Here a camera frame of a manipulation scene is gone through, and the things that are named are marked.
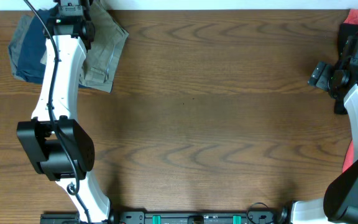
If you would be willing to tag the folded navy blue shorts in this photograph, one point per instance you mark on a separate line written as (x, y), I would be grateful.
(36, 40)

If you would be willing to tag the black garment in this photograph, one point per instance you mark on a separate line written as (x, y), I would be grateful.
(345, 30)

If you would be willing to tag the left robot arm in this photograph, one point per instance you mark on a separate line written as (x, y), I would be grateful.
(56, 145)

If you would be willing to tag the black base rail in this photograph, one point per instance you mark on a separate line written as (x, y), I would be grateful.
(254, 216)

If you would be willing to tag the coral red garment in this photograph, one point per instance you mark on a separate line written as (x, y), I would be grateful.
(351, 19)

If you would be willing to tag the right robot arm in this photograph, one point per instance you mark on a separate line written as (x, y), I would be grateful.
(340, 201)

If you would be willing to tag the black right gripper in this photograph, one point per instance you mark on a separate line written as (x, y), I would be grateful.
(322, 75)

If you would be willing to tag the khaki shorts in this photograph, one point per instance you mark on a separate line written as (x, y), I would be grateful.
(104, 53)

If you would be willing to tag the folded grey garment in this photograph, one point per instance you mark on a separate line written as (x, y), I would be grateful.
(20, 58)

